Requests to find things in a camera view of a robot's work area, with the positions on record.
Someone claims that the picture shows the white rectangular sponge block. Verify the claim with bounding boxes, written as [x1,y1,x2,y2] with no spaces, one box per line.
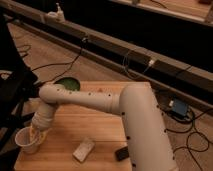
[73,138,95,162]

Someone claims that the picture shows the black tangled cable right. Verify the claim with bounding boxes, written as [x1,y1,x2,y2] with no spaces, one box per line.
[161,103,213,171]

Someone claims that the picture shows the black chair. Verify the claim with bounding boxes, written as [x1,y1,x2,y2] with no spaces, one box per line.
[0,12,37,171]

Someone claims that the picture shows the blue power box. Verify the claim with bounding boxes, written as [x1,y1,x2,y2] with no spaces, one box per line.
[169,99,188,117]

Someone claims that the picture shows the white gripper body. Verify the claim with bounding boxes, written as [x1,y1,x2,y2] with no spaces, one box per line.
[32,106,55,131]

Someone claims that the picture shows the long dark metal rail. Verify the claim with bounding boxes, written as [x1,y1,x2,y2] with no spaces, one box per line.
[0,0,213,93]

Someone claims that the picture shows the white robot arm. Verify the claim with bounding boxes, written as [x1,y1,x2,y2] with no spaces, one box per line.
[32,82,179,171]

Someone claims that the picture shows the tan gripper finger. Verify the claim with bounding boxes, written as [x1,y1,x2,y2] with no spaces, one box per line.
[29,125,37,142]
[39,130,48,141]

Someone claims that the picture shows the black floor cable left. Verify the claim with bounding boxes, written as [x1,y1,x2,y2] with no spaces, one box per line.
[14,36,89,88]

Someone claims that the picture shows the black smartphone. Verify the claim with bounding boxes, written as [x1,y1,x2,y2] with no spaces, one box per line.
[115,147,129,161]

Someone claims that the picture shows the green ceramic bowl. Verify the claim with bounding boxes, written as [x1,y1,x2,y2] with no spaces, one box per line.
[56,77,80,91]

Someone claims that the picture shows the white device on rail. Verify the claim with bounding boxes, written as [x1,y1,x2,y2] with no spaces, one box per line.
[46,3,65,22]

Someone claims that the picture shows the white looped cable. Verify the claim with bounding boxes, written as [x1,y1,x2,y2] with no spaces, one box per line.
[121,46,156,81]

